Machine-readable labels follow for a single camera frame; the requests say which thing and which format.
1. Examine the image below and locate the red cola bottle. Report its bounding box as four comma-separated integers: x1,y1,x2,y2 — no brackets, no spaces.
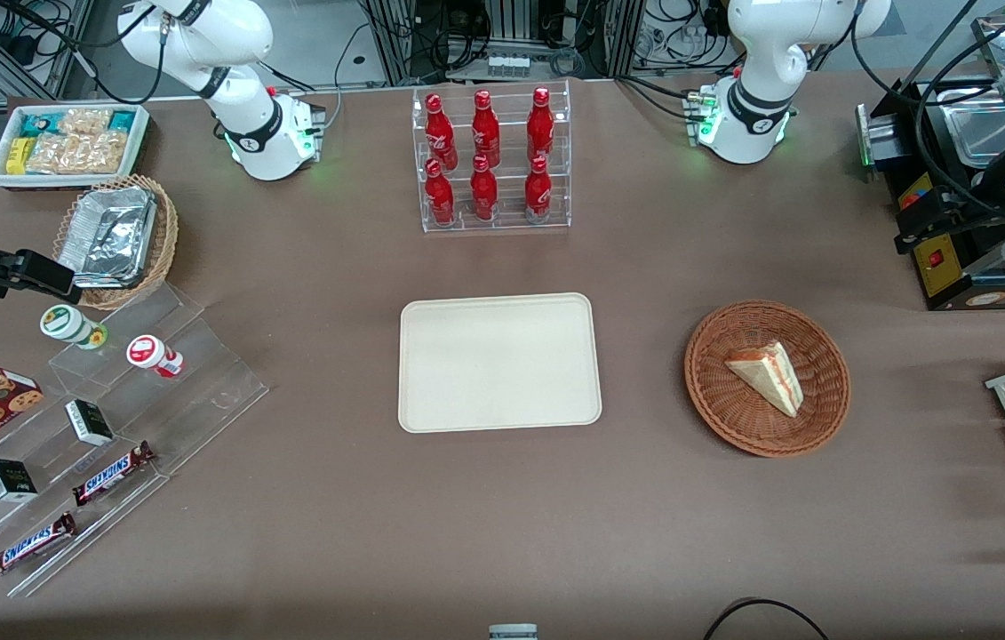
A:
470,155,499,221
425,159,456,227
524,156,554,223
425,93,459,170
527,87,555,164
472,90,501,168

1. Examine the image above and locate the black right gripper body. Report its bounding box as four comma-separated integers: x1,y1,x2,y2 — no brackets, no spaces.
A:
0,201,82,304

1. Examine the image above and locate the aluminium foil container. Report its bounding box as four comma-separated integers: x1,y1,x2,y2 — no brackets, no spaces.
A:
58,186,157,289

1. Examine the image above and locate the small black box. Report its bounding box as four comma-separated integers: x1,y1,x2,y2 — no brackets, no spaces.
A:
0,459,38,503
65,399,115,447

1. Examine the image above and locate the black food warmer machine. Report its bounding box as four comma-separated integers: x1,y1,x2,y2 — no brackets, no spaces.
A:
875,0,1005,312

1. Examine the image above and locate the grey box with green light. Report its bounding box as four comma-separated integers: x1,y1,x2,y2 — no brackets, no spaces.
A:
856,104,912,172

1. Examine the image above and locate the black cable loop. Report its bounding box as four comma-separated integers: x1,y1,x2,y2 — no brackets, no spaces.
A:
702,598,832,640

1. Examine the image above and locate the large brown wicker basket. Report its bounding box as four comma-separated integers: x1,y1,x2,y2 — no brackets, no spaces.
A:
684,300,851,459

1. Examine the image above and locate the clear acrylic stepped shelf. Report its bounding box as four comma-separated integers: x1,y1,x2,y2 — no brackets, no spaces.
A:
0,283,270,598

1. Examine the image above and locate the green lid yogurt cup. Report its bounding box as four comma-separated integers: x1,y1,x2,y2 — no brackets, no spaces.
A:
40,304,108,350

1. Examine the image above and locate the clear acrylic bottle rack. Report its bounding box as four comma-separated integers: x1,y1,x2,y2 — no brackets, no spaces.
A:
411,80,572,234

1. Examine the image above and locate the beige rectangular tray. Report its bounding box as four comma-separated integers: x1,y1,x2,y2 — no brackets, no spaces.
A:
398,292,603,435

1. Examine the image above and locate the triangle sandwich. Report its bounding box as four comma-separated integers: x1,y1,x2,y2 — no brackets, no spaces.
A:
724,341,805,419

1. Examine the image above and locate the clear cracker bag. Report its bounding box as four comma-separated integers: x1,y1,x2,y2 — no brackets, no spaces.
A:
77,132,128,175
27,133,81,175
58,108,112,136

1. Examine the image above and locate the white snack bin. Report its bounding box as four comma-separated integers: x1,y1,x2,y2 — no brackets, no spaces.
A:
0,104,151,191

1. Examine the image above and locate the Snickers bar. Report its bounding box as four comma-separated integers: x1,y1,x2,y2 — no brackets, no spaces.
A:
0,512,78,580
72,441,156,508

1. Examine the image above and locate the small tan wicker basket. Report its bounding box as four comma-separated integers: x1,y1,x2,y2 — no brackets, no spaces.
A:
53,174,179,310

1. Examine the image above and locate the red lid yogurt cup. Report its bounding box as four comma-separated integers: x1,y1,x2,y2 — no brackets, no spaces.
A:
126,334,185,379

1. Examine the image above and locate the steel pan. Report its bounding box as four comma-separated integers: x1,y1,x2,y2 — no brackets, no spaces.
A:
946,87,1005,166

